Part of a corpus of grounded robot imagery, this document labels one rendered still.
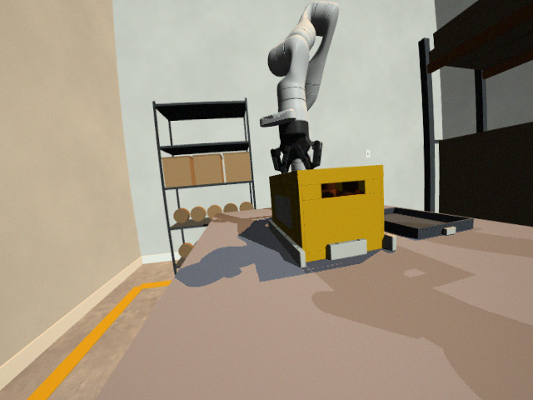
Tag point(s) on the yellow crate with dividers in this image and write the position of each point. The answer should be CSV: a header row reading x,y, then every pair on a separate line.
x,y
313,222

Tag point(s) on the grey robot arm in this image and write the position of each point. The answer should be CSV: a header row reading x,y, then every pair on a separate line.
x,y
291,59

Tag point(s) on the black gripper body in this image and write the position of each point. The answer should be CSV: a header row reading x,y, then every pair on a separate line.
x,y
294,132

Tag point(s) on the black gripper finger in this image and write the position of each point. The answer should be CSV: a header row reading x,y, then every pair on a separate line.
x,y
284,164
316,161

